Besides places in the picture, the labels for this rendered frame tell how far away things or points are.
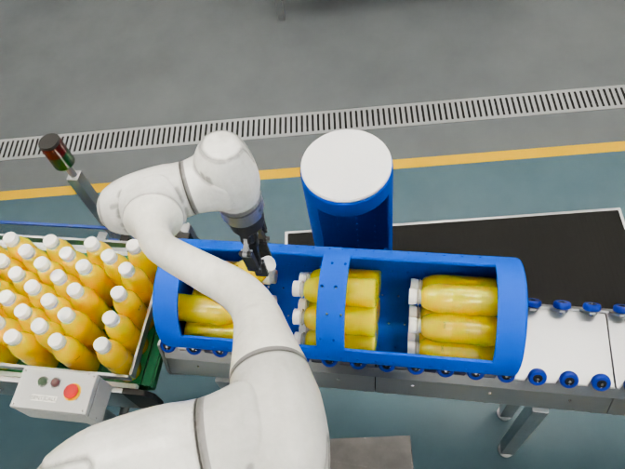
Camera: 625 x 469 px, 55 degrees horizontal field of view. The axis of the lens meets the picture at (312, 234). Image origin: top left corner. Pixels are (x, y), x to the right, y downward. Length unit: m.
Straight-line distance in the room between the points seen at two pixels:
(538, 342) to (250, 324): 1.08
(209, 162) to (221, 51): 2.87
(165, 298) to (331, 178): 0.63
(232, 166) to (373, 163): 0.86
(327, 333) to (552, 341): 0.63
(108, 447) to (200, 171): 0.53
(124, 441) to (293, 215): 2.40
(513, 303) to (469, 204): 1.65
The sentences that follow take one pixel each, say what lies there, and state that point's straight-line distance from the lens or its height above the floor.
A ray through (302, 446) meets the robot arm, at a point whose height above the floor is 1.85.
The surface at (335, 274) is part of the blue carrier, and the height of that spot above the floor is 1.23.
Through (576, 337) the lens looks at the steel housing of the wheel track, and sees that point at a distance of 1.75.
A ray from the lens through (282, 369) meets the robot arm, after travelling 0.70.
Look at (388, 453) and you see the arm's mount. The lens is 1.50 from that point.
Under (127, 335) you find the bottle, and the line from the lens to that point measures 1.70.
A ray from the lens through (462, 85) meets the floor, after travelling 3.53.
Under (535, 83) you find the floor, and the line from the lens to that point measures 3.59.
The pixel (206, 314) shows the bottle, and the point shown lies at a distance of 1.53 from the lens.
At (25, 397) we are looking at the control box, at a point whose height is 1.10.
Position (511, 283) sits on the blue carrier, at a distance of 1.43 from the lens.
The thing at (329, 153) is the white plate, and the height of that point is 1.04.
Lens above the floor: 2.48
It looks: 58 degrees down
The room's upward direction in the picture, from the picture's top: 12 degrees counter-clockwise
